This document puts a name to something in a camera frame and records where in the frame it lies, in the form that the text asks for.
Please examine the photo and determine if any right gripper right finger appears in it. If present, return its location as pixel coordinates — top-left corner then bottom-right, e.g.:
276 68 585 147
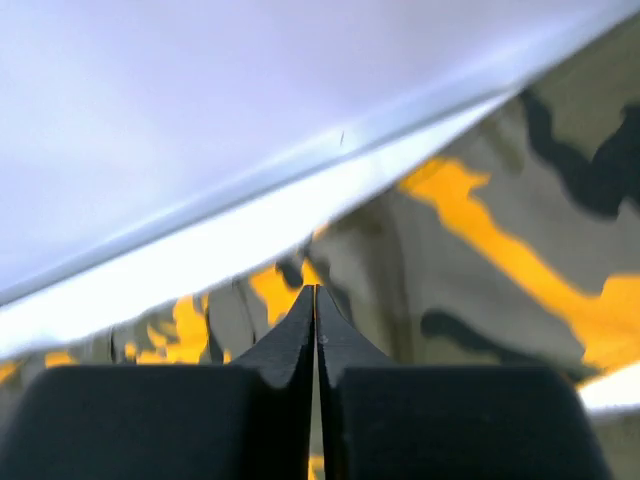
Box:
315 288 611 479

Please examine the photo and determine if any camouflage trousers yellow green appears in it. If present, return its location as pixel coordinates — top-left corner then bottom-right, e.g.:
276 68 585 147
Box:
1 1 639 479

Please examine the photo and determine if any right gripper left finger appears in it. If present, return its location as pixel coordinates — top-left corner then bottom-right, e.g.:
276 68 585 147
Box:
1 286 315 479

